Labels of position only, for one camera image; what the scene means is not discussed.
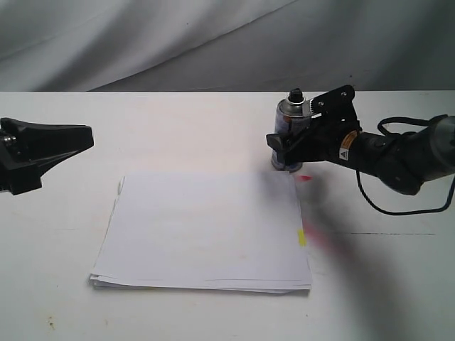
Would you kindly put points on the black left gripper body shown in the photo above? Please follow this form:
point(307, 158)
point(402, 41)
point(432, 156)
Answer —
point(5, 160)

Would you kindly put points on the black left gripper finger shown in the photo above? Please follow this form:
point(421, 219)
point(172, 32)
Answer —
point(26, 166)
point(36, 141)

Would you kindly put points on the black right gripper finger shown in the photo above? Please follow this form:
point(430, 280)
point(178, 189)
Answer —
point(284, 159)
point(279, 142)

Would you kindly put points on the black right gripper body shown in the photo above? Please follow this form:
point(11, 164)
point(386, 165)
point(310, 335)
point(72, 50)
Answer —
point(324, 144)

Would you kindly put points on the silver spray can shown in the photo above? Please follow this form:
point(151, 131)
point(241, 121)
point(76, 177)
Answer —
point(293, 113)

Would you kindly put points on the yellow tape strip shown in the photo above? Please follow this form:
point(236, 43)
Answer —
point(302, 238)

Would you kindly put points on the white paper stack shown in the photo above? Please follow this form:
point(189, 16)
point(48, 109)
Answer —
point(222, 231)

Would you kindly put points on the grey backdrop cloth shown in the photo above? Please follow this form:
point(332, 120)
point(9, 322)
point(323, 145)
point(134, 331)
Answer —
point(232, 46)

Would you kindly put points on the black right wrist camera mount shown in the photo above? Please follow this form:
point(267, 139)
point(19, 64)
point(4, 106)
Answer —
point(332, 108)

